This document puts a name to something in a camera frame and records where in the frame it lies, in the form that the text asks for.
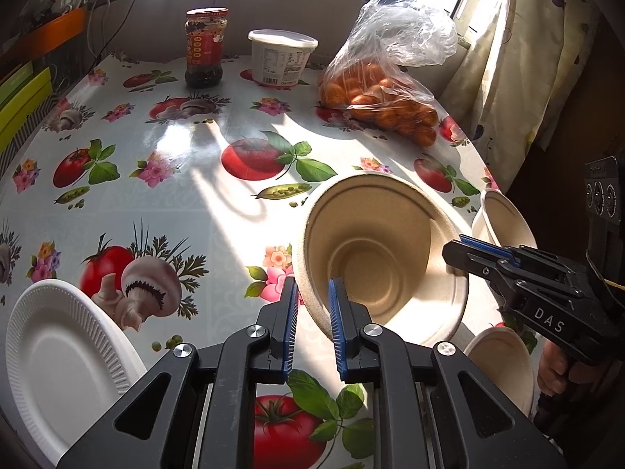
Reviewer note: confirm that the pile of small oranges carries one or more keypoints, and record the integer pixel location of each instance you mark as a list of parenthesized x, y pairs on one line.
[(381, 102)]

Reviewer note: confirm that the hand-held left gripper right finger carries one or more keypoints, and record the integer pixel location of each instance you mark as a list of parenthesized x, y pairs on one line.
[(338, 332)]

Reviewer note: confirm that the person's right hand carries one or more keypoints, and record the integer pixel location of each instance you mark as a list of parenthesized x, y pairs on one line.
[(549, 371)]

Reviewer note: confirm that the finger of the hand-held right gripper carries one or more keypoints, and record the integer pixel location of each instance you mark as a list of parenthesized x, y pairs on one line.
[(488, 245), (488, 266)]

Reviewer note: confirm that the yellow-green box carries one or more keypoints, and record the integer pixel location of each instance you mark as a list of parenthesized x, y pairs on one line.
[(24, 107)]

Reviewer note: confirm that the orange tray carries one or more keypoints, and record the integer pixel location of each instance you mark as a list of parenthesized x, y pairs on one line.
[(49, 34)]

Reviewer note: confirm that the red label sauce jar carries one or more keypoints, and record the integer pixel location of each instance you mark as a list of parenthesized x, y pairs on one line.
[(205, 44)]

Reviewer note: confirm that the cream patterned curtain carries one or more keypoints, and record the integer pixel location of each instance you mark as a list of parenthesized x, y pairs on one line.
[(527, 58)]

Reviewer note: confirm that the white crumpled plastic bag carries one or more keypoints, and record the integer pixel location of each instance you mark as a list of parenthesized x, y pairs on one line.
[(68, 0)]

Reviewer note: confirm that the striped grey box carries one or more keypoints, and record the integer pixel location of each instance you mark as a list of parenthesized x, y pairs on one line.
[(29, 141)]

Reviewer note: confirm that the white plastic tub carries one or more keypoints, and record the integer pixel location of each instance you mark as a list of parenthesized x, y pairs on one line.
[(281, 58)]

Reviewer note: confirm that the vegetable print tablecloth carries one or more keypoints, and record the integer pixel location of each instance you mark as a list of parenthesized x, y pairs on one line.
[(171, 195)]

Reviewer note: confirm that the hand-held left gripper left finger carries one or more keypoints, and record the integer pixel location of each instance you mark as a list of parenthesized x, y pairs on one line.
[(291, 332)]

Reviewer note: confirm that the clear plastic bag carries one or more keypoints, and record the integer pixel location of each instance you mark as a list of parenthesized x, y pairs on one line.
[(400, 29)]

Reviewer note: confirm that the green and white box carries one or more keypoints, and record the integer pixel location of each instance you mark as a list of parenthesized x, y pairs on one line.
[(14, 83)]

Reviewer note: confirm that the beige paper bowl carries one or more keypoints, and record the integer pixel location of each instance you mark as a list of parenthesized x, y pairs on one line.
[(371, 234), (508, 220), (503, 369)]

